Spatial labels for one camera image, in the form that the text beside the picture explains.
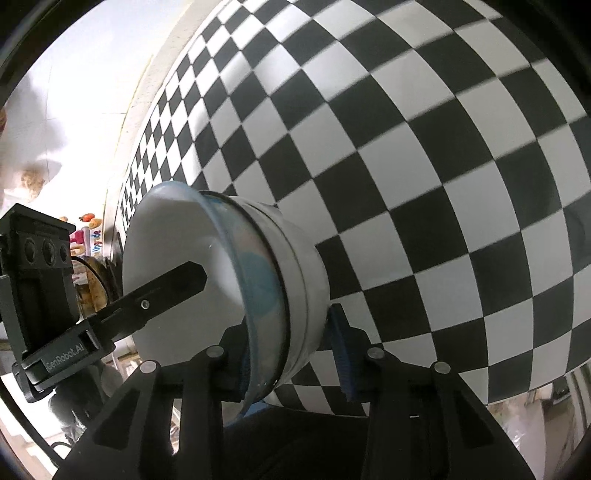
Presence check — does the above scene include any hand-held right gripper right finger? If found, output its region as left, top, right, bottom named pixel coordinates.
left=329, top=303, right=536, bottom=480

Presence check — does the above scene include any colourful wall sticker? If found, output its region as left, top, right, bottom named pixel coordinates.
left=68, top=212, right=106, bottom=257

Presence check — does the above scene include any clear plastic food bag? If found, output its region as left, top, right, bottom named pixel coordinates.
left=0, top=106, right=63, bottom=201

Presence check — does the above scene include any dark wok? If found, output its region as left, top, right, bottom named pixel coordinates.
left=74, top=255, right=122, bottom=320

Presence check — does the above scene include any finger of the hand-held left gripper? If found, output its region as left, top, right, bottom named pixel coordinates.
left=91, top=261, right=208, bottom=346

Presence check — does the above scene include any white bowl blue pattern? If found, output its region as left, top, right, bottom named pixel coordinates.
left=121, top=181, right=291, bottom=420

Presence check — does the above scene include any black white checkered tablecloth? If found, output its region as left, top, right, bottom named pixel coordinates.
left=119, top=0, right=591, bottom=408

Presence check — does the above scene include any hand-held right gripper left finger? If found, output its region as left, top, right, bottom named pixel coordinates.
left=53, top=327, right=251, bottom=480

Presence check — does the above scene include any person's left hand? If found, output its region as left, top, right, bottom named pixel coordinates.
left=48, top=362, right=124, bottom=444

